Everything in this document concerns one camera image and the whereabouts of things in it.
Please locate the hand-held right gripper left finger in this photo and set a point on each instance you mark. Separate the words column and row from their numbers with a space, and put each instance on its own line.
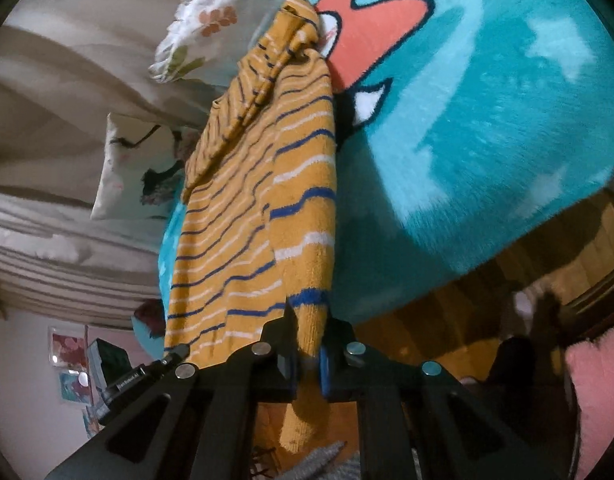
column 285, row 366

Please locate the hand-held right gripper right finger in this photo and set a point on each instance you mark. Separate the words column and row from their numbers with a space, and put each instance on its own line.
column 326, row 371

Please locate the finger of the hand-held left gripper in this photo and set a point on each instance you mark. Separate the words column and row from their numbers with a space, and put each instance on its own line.
column 176, row 353

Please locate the yellow striped knitted sweater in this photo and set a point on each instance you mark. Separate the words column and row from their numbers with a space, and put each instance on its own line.
column 227, row 210

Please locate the grey knitted cloth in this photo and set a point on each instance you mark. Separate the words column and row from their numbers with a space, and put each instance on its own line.
column 327, row 465

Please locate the white floral pillow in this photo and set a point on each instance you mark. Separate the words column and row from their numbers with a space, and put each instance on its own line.
column 122, row 170
column 207, row 20

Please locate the pink plush cushion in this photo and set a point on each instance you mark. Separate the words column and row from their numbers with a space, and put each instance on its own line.
column 599, row 400

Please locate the teal printed plush blanket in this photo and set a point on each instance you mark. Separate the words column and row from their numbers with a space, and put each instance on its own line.
column 462, row 110

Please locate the beige curtain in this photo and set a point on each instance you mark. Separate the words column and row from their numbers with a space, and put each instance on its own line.
column 47, row 85

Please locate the colourful wall picture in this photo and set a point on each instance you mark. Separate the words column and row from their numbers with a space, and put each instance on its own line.
column 76, row 387
column 67, row 349

